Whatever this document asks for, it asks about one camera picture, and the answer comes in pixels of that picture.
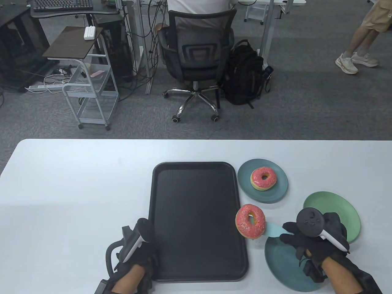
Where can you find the person's right hand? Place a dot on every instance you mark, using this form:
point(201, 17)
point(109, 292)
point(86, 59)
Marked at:
point(321, 248)

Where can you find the person's left hand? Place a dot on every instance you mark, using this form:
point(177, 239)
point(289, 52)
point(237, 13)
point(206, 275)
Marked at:
point(145, 258)

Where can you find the black white hand controller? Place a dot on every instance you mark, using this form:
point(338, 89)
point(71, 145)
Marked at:
point(143, 229)
point(309, 222)

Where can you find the teal round plate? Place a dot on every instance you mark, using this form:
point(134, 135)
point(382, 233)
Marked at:
point(281, 266)
point(248, 193)

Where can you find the light blue dessert shovel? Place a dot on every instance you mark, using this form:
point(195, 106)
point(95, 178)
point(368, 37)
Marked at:
point(274, 230)

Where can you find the black baking tray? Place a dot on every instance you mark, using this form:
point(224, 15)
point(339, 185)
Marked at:
point(183, 214)

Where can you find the pink frosted mini donut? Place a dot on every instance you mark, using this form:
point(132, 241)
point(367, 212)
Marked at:
point(258, 183)
point(245, 228)

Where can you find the person's left forearm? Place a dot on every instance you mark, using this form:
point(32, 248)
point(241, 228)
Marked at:
point(128, 280)

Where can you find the person's right forearm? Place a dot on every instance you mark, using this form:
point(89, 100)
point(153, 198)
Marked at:
point(343, 275)

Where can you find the green round plate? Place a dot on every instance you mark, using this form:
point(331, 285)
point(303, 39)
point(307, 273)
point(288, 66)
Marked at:
point(353, 217)

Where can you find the black wrist band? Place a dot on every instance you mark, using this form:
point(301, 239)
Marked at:
point(370, 281)
point(102, 286)

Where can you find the white rolling cart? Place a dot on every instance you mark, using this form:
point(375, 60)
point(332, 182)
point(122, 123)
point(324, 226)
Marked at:
point(92, 94)

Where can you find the dark bottle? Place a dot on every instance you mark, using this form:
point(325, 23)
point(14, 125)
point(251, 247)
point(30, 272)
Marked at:
point(268, 71)

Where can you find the black backpack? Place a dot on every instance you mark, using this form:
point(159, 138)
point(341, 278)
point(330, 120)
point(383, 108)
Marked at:
point(245, 73)

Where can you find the pink flat item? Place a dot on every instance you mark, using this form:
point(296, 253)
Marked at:
point(97, 73)

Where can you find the white power strip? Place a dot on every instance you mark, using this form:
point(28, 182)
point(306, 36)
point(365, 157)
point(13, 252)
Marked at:
point(39, 87)

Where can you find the black computer tower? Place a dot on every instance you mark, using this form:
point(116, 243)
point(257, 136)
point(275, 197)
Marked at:
point(118, 52)

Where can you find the black mesh office chair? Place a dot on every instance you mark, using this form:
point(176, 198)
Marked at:
point(199, 52)

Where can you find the brown side table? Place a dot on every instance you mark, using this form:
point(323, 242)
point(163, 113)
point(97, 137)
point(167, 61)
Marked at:
point(72, 43)

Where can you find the small white box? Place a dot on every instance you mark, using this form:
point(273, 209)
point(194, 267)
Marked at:
point(89, 33)

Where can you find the small white trolley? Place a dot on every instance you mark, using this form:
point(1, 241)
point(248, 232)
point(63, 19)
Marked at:
point(255, 12)

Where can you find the black desk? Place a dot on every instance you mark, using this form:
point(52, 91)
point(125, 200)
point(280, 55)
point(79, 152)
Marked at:
point(76, 14)

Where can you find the black keyboard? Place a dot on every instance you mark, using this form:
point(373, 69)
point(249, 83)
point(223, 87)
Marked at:
point(61, 4)

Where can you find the white desk frame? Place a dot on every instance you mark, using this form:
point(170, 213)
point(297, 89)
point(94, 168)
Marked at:
point(141, 46)
point(268, 30)

